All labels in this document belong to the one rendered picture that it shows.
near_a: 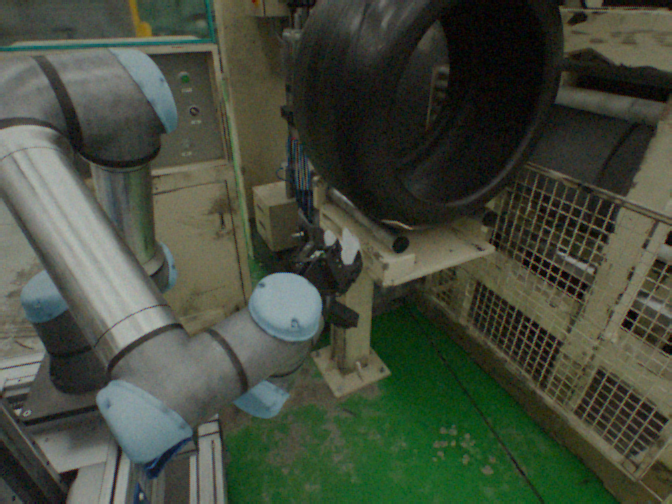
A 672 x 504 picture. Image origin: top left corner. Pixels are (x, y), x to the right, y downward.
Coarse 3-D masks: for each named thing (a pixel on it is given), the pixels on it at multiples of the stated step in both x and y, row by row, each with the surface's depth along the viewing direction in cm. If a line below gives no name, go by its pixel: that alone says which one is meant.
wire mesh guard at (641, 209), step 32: (544, 192) 108; (608, 192) 93; (480, 288) 140; (544, 288) 116; (576, 288) 107; (640, 288) 92; (512, 320) 130; (576, 320) 109; (576, 352) 112; (608, 352) 103; (608, 384) 105
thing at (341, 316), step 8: (328, 296) 60; (328, 304) 60; (336, 304) 62; (328, 312) 60; (336, 312) 62; (344, 312) 64; (352, 312) 66; (328, 320) 66; (336, 320) 65; (344, 320) 64; (352, 320) 66; (344, 328) 68
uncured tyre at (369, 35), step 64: (320, 0) 79; (384, 0) 65; (448, 0) 66; (512, 0) 89; (320, 64) 74; (384, 64) 67; (512, 64) 101; (320, 128) 78; (384, 128) 73; (448, 128) 117; (512, 128) 104; (384, 192) 81; (448, 192) 109
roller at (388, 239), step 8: (328, 192) 116; (336, 192) 113; (336, 200) 112; (344, 200) 109; (344, 208) 109; (352, 208) 105; (352, 216) 107; (360, 216) 102; (368, 216) 100; (368, 224) 99; (376, 224) 97; (384, 224) 96; (376, 232) 96; (384, 232) 94; (392, 232) 93; (400, 232) 93; (384, 240) 94; (392, 240) 91; (400, 240) 91; (408, 240) 92; (392, 248) 92; (400, 248) 92
